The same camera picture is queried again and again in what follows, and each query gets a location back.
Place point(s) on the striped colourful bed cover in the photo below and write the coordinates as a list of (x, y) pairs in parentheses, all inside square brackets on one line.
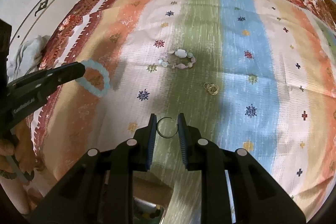
[(210, 69)]

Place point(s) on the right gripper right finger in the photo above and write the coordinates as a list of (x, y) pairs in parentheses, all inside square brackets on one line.
[(235, 187)]

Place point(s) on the grey crumpled cloth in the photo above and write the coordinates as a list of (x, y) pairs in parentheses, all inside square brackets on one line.
[(26, 59)]

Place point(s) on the metal jewelry box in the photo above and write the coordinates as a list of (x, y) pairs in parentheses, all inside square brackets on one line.
[(145, 212)]

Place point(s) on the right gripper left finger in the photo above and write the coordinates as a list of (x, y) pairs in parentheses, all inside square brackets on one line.
[(99, 186)]

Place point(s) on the person's left hand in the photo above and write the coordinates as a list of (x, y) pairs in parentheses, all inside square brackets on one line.
[(23, 151)]

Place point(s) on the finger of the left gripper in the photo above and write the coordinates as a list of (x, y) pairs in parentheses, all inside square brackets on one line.
[(53, 78)]

